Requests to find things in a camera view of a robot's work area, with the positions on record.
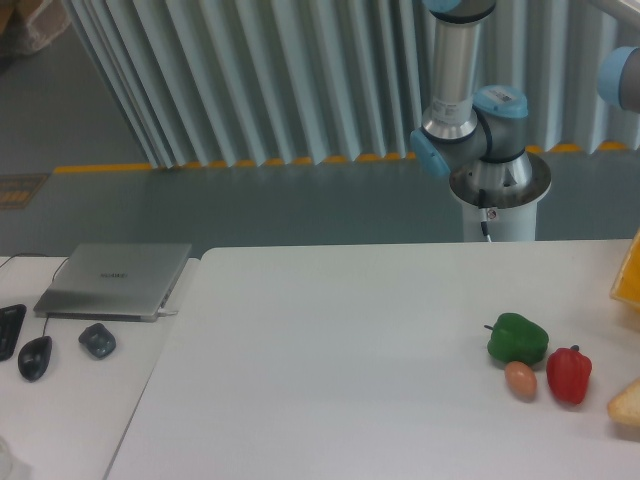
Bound black and white base cable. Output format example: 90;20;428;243
477;187;494;244

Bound toy bread slice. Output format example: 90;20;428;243
607;379;640;427

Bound black mouse cable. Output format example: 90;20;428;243
0;252;71;339

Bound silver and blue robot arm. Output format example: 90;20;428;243
410;1;639;209

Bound brown cardboard box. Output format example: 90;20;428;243
1;0;71;58

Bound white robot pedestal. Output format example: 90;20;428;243
458;200;538;242

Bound black keyboard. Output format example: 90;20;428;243
0;304;27;361

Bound white corrugated folding screen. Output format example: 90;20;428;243
65;1;639;168

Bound brown egg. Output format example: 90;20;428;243
504;361;537;401

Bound dark grey small device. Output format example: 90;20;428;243
78;323;117;360

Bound black computer mouse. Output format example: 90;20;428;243
18;335;53;382

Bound silver closed laptop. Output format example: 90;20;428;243
33;243;191;322

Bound red toy pepper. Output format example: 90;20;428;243
546;345;592;405

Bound yellow container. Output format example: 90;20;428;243
609;232;640;311

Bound green toy pepper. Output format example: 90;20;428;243
484;312;549;366

